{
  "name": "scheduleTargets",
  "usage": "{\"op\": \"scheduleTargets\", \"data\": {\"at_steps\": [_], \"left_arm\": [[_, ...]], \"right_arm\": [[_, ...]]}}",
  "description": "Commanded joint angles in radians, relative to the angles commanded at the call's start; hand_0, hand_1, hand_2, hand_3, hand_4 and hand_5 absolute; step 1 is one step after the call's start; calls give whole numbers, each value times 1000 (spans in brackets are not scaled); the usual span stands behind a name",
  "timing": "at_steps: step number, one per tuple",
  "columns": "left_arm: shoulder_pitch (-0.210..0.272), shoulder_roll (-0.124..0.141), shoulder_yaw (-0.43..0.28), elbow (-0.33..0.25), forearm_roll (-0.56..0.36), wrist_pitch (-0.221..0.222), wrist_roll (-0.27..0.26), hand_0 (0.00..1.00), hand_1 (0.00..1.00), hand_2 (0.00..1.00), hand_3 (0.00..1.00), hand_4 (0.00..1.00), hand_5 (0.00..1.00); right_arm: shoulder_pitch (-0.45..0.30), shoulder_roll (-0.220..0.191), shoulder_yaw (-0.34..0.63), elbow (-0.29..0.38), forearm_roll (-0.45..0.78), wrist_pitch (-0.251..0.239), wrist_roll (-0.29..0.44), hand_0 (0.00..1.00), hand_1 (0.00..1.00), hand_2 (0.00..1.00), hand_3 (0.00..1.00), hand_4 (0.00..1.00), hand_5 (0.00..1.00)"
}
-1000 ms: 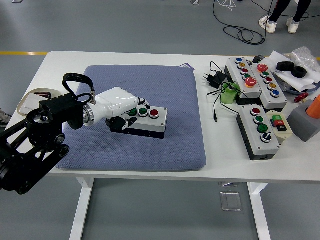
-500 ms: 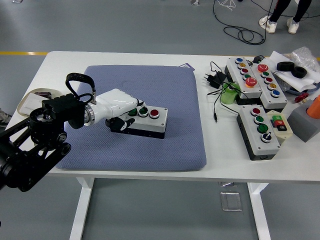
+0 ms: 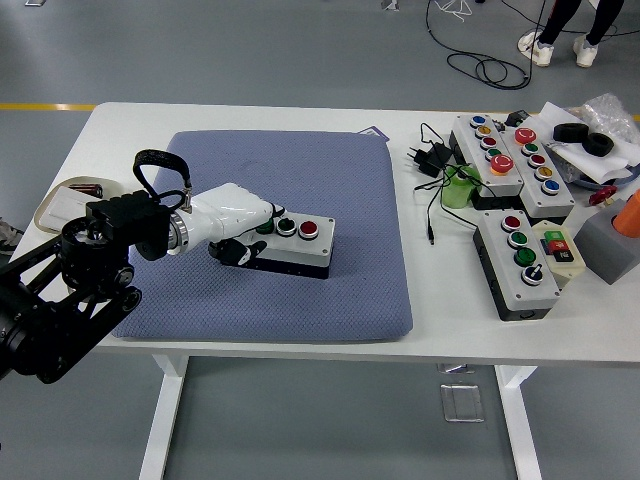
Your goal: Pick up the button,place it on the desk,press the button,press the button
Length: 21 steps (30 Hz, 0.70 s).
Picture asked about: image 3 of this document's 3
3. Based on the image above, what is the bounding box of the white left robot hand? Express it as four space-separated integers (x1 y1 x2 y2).
174 182 286 267

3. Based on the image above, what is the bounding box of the black power adapter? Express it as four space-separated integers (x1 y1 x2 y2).
403 141 454 177

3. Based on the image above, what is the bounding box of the clear bubble wrap bag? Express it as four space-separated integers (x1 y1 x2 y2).
582 92 640 146

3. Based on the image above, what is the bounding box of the blue round plate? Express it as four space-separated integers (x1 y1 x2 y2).
569 164 640 191

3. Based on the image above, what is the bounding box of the beige oval tray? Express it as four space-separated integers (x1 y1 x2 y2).
33 173 122 235

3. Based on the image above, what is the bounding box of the grey shoe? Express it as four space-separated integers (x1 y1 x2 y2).
0 216 25 256

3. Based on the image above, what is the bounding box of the black adapter cord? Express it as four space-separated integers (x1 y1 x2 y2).
413 122 489 247

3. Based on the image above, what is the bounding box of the grey block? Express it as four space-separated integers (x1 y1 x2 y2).
573 197 640 286

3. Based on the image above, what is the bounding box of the black floor cable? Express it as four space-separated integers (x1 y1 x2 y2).
424 0 549 91

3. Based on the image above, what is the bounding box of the cream three-button switch box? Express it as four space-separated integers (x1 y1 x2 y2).
531 219 586 290

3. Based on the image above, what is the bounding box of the white table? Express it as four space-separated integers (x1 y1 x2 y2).
0 101 640 480

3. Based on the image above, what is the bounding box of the red valve knob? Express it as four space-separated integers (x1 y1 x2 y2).
588 185 620 206

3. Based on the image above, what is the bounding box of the purple label card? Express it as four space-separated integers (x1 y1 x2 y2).
357 124 391 144

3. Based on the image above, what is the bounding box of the white wall switch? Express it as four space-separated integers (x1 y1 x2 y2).
48 185 91 229

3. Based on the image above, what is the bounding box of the blue-grey padded mat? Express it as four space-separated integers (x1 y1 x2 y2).
108 129 416 345

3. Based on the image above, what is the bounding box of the grey five-button control box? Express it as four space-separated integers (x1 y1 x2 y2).
448 113 526 210
499 125 577 221

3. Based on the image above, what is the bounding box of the black foam ring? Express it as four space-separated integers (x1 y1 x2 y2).
583 132 616 157
553 123 591 143

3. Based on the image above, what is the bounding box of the white floor cord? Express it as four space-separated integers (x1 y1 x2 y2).
432 0 474 24

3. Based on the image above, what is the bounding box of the white paper sheet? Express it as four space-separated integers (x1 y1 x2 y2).
537 101 640 184

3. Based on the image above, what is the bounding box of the person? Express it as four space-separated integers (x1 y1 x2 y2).
517 0 626 69

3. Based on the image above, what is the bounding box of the orange cylinder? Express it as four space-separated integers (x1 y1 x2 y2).
613 188 640 239

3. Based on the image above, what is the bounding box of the grey four-button control box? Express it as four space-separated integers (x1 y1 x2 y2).
472 208 562 322
238 209 336 280

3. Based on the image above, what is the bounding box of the green cup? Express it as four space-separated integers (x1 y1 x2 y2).
440 163 482 210

